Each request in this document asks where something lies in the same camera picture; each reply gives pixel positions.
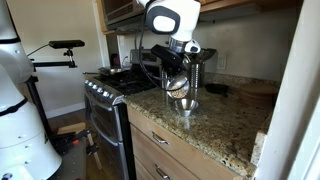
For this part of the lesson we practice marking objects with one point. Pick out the black stereo camera bar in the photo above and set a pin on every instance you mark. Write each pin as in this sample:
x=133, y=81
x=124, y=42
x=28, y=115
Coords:
x=66, y=44

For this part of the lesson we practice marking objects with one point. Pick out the pile of chickpeas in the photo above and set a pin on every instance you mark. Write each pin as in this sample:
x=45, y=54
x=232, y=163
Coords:
x=179, y=93

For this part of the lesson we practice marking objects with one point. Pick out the white wall outlet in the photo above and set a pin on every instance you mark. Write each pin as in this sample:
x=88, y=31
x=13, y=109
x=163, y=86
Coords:
x=221, y=61

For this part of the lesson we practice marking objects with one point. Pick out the stainless steel gas stove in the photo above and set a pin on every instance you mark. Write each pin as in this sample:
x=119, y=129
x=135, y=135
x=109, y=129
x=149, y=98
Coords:
x=110, y=110

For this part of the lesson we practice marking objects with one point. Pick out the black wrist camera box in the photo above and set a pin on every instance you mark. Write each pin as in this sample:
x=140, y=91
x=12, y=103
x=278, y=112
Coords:
x=165, y=55

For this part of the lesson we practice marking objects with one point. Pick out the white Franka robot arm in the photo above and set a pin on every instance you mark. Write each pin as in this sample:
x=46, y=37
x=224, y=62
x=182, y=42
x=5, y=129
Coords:
x=173, y=23

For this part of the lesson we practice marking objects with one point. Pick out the dark bottle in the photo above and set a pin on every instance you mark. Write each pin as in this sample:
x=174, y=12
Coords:
x=115, y=60

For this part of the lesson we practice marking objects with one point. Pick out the black slotted spatula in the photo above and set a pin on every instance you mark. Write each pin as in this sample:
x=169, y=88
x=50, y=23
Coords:
x=208, y=54

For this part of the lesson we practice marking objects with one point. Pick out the perforated workbench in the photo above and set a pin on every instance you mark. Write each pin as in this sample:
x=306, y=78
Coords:
x=70, y=163

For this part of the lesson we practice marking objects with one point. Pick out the red black bar clamp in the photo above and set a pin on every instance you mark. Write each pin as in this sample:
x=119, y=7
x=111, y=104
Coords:
x=76, y=138

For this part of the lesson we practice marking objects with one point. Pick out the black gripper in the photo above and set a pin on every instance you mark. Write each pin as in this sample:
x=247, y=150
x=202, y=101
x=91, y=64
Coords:
x=175, y=68

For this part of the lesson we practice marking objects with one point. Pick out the metal ladle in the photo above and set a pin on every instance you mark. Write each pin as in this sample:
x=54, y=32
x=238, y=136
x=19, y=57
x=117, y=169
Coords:
x=186, y=60

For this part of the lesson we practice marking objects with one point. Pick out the black stand pole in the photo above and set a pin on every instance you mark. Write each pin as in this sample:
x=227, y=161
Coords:
x=36, y=96

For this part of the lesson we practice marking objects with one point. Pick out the wooden lower cabinet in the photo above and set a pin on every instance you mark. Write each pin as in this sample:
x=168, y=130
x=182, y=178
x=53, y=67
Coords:
x=173, y=150

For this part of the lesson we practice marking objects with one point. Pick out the light wooden plank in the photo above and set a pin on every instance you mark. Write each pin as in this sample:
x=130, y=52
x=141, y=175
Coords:
x=71, y=128

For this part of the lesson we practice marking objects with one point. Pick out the white tall cabinet panel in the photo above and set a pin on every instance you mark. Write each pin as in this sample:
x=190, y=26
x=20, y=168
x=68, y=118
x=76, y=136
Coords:
x=286, y=100

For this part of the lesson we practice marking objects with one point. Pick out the wooden upper cabinet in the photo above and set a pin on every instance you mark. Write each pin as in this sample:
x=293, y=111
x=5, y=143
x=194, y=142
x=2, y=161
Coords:
x=233, y=3

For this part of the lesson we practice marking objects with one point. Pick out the steel frying pan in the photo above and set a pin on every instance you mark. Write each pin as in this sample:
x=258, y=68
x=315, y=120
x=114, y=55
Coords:
x=111, y=71

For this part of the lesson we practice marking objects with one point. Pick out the wooden cabinet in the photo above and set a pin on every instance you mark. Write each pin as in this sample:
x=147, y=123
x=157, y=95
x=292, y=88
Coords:
x=173, y=150
x=233, y=3

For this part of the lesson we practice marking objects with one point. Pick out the large steel bowl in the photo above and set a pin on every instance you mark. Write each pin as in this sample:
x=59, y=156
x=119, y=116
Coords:
x=186, y=106

